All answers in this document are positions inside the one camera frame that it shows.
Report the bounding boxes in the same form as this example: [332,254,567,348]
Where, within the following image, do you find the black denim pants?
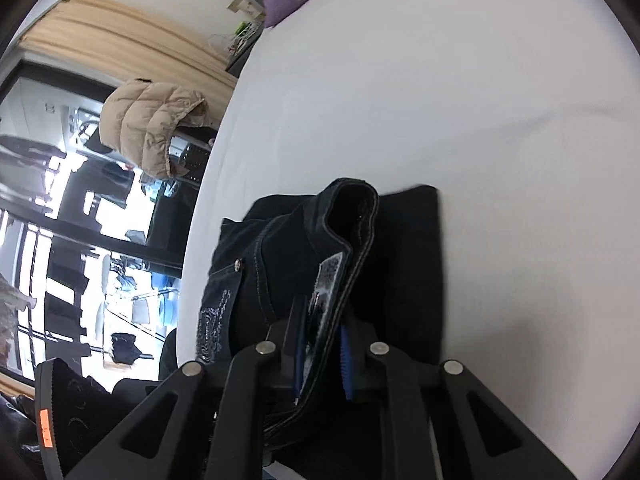
[194,176,446,480]

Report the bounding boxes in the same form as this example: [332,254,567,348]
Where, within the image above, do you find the beige puffer jacket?
[99,79,217,180]

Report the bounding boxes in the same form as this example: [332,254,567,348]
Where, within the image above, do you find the dark grey nightstand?
[226,22,264,78]

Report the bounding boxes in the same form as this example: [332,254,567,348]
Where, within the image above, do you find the items on nightstand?
[207,20,262,60]

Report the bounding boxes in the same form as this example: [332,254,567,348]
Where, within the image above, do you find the white bed mattress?
[178,0,639,479]

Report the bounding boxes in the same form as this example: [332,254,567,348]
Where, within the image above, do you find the beige curtain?
[18,0,236,125]

